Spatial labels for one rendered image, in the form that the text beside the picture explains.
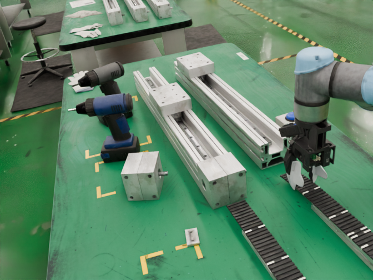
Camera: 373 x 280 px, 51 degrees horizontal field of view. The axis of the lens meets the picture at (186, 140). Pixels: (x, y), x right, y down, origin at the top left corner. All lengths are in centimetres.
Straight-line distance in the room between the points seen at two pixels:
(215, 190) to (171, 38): 197
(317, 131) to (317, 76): 12
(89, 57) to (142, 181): 187
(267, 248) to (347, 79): 39
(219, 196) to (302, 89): 35
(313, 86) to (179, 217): 46
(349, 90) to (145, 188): 57
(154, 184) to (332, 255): 47
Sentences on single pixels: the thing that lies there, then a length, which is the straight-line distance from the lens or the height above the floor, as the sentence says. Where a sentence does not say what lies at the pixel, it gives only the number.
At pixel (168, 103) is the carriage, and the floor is 90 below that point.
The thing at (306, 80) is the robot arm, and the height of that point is 112.
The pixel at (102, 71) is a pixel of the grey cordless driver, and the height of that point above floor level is 99.
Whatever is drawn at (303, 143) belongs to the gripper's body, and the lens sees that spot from 94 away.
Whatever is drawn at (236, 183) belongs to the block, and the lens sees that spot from 101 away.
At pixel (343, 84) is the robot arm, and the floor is 112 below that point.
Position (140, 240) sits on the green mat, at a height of 78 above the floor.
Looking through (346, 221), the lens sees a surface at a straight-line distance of 95.
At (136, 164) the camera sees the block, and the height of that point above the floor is 87.
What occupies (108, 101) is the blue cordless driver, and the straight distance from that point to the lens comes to 119.
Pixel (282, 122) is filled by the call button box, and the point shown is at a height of 84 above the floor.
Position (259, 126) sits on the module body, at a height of 83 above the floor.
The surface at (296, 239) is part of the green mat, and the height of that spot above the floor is 78.
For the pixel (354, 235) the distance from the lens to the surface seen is 93.
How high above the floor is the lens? 147
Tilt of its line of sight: 31 degrees down
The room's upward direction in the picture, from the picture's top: 9 degrees counter-clockwise
